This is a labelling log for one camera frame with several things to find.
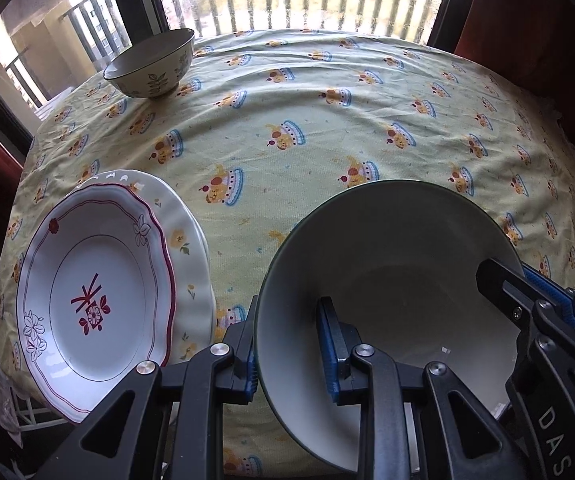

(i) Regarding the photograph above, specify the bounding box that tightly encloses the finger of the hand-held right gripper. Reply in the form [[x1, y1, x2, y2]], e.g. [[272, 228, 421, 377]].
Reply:
[[475, 258, 575, 342], [522, 265, 575, 331]]

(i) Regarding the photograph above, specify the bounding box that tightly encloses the cream bowl with leaf print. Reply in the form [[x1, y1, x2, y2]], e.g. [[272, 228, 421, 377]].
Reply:
[[102, 28, 195, 99]]

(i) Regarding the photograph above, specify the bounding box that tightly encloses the yellow printed tablecloth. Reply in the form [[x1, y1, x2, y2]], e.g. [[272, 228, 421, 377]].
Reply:
[[0, 27, 575, 480]]

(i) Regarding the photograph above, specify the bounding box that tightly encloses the dark outdoor railing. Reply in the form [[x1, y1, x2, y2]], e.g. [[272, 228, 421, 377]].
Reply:
[[4, 0, 130, 108]]

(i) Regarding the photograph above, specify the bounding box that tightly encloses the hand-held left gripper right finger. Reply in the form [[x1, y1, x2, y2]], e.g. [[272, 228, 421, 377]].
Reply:
[[316, 296, 523, 480]]

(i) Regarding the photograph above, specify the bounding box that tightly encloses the cream bowl with green pattern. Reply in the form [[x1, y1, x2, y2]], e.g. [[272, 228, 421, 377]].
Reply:
[[256, 179, 538, 476]]

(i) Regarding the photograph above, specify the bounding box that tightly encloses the white balcony railing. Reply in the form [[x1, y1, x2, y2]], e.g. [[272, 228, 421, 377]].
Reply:
[[152, 0, 448, 43]]

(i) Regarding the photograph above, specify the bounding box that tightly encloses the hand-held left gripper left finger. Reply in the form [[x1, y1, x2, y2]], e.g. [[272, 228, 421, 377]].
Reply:
[[42, 295, 260, 480]]

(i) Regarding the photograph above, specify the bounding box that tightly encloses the white plate with red rim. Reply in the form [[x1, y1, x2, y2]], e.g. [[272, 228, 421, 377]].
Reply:
[[16, 183, 177, 425]]

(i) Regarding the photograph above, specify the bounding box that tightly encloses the white plate with yellow flowers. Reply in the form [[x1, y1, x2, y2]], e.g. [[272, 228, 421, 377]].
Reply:
[[74, 170, 216, 366]]

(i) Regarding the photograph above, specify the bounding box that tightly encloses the white wire rack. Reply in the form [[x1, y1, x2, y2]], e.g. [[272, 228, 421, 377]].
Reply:
[[10, 390, 88, 433]]

